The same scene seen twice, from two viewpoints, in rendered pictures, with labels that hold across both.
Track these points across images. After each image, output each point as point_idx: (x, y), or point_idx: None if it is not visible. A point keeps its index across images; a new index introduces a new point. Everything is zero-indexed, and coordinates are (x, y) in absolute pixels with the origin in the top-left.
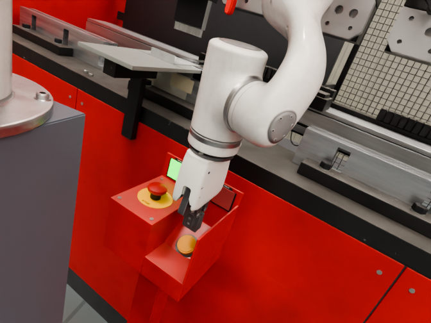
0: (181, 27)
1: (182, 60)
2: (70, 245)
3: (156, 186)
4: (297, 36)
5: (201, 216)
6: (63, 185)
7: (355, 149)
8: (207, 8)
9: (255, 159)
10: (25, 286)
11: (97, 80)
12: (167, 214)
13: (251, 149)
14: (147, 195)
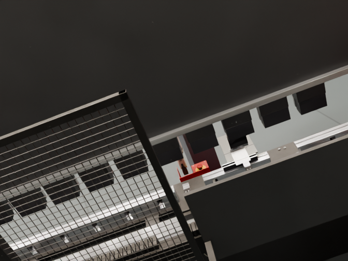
0: (243, 145)
1: (243, 159)
2: (188, 148)
3: (199, 164)
4: None
5: (182, 169)
6: (182, 135)
7: (154, 192)
8: (227, 140)
9: (185, 183)
10: (184, 145)
11: (272, 151)
12: (192, 169)
13: (192, 186)
14: (202, 167)
